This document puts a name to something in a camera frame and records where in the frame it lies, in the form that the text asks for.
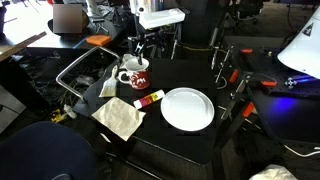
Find beige folded cloth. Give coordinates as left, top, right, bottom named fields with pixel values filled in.
left=92, top=97, right=146, bottom=141

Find red mug white interior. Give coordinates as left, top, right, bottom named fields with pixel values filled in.
left=118, top=58, right=151, bottom=90

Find orange sponge block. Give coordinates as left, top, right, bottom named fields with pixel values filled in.
left=86, top=35, right=112, bottom=46

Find dark blue chair back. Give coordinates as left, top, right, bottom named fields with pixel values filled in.
left=0, top=122, right=97, bottom=180

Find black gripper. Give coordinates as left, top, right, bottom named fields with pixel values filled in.
left=127, top=31, right=156, bottom=65

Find paint brush pale bristles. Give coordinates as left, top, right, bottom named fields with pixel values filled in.
left=99, top=65, right=118, bottom=98

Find metal chair frame handle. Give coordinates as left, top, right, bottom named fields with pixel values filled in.
left=55, top=46, right=120, bottom=102

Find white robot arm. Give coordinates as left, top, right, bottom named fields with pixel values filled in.
left=129, top=0, right=185, bottom=65

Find yellow white plug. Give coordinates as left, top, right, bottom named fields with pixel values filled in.
left=50, top=104, right=77, bottom=123

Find black clamp orange handles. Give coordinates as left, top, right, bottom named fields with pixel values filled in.
left=216, top=46, right=277, bottom=120

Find white cable on floor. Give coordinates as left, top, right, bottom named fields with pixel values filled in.
left=283, top=143, right=320, bottom=158

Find black office chair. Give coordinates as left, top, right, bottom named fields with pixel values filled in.
left=171, top=0, right=231, bottom=59

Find white crumpled bag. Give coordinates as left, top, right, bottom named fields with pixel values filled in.
left=249, top=164, right=298, bottom=180

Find white round plate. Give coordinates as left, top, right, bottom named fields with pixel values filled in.
left=160, top=87, right=215, bottom=132

